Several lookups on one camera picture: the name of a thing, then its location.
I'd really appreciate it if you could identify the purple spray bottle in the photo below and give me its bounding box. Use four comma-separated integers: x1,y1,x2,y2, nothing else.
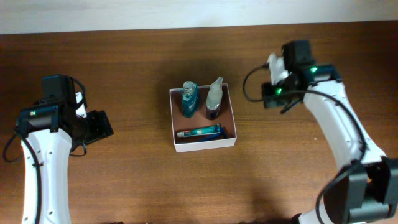
206,77,223,120

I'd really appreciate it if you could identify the teal toothpaste tube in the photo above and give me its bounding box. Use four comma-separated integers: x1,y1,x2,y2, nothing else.
177,124,221,138

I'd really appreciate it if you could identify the teal mouthwash bottle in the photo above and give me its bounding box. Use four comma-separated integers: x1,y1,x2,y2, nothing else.
182,81,198,118

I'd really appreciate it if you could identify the blue disposable razor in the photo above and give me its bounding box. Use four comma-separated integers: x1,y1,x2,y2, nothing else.
195,128,227,143

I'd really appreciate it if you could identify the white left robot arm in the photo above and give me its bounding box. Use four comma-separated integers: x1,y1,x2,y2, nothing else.
16,105,113,223

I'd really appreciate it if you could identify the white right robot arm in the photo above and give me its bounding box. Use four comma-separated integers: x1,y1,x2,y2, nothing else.
260,62,397,223

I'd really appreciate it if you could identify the white cardboard box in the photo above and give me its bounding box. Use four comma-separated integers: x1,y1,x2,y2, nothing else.
169,83,237,152

